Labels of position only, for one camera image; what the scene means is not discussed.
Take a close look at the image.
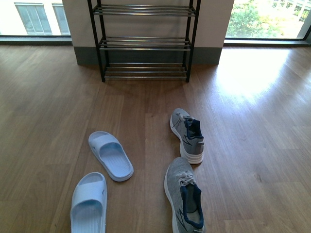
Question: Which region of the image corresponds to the black metal shoe rack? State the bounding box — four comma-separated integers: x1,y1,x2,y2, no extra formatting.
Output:
87,0,201,82

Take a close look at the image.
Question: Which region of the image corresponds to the grey sneaker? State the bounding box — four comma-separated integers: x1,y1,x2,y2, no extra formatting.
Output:
170,108,204,164
164,157,206,233

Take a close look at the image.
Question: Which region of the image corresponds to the light blue slipper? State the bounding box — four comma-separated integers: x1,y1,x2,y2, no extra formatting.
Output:
70,172,107,233
88,131,134,182

